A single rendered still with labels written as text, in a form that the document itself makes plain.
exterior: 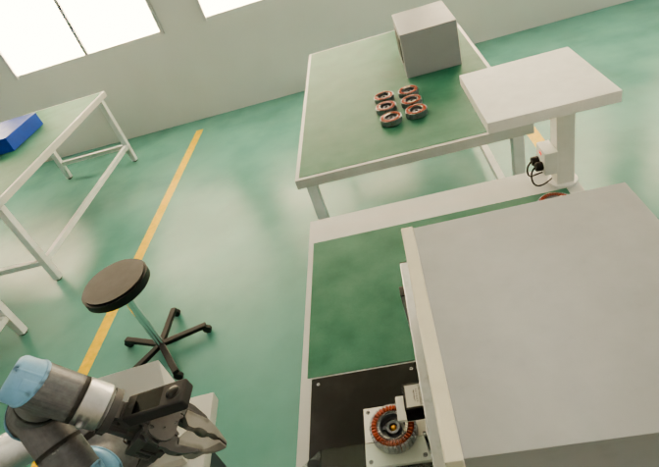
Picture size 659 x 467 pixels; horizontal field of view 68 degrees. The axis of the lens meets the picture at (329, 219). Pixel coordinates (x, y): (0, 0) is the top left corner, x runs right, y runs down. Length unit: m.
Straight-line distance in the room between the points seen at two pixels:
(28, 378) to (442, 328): 0.62
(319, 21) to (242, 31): 0.79
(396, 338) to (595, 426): 0.89
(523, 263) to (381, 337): 0.75
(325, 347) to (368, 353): 0.14
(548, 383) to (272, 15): 4.88
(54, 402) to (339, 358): 0.83
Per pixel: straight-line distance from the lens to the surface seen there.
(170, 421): 0.92
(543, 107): 1.47
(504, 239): 0.86
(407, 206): 1.93
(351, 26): 5.30
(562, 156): 1.87
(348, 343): 1.50
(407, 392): 1.16
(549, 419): 0.66
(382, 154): 2.31
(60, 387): 0.89
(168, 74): 5.71
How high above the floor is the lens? 1.89
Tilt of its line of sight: 35 degrees down
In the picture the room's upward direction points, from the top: 20 degrees counter-clockwise
